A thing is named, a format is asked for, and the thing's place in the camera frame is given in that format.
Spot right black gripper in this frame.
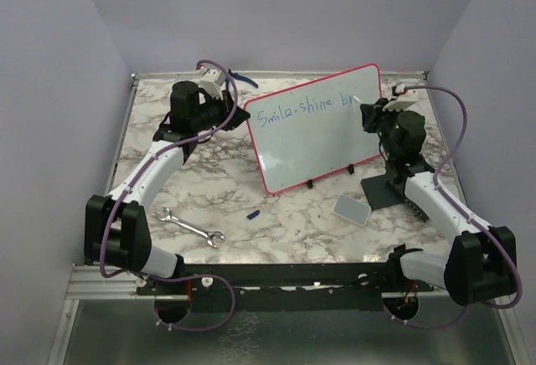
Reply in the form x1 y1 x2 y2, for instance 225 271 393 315
363 97 406 158

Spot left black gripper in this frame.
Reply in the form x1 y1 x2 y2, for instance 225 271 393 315
192 88 250 132

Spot red-framed whiteboard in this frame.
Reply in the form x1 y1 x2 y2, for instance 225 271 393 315
244 64 382 194

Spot blue marker cap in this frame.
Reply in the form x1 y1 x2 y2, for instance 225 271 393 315
246 210 260 220

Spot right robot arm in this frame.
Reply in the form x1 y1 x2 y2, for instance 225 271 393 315
360 98 521 306

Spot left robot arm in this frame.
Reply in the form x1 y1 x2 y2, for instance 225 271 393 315
84 81 250 294

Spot black whiteboard stand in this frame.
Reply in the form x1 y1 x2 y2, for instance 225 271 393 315
305 163 357 189

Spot white whiteboard eraser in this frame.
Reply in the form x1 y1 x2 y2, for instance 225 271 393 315
332 194 372 226

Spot silver combination wrench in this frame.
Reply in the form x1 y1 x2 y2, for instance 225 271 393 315
156 208 226 249

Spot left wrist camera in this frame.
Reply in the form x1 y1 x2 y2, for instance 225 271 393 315
198 69 227 100

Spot blue-handled pliers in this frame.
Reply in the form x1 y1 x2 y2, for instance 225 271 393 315
229 71 259 89

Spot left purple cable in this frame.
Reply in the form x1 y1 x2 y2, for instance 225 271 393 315
99 59 240 333

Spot aluminium table frame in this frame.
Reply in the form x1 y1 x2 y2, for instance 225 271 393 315
45 70 524 365

